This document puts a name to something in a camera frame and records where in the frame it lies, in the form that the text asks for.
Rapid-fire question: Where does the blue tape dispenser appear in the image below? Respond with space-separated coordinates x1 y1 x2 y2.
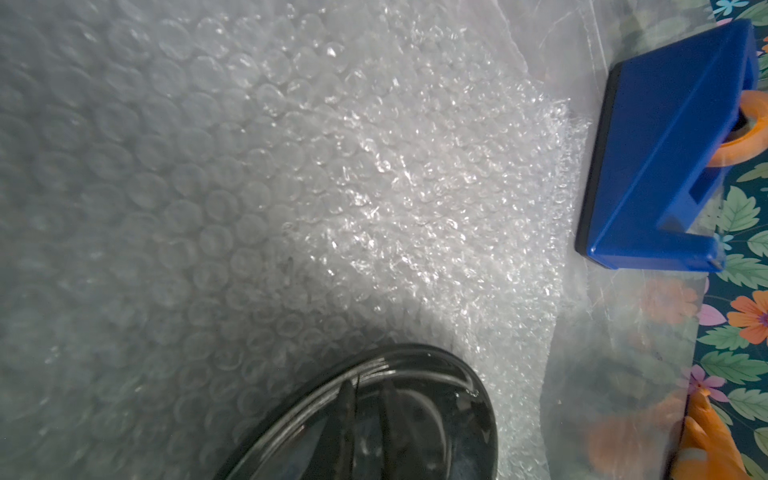
575 19 767 272

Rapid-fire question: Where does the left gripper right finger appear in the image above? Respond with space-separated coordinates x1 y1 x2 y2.
379 380 444 479

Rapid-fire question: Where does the black dinner plate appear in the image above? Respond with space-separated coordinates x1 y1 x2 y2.
215 344 499 479

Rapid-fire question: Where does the clear bubble wrap sheet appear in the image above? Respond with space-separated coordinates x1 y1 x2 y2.
1 1 588 479

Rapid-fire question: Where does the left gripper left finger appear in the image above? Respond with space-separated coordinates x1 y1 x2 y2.
302 380 357 480

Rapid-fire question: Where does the orange plush toy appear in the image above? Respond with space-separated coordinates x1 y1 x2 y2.
669 389 750 480

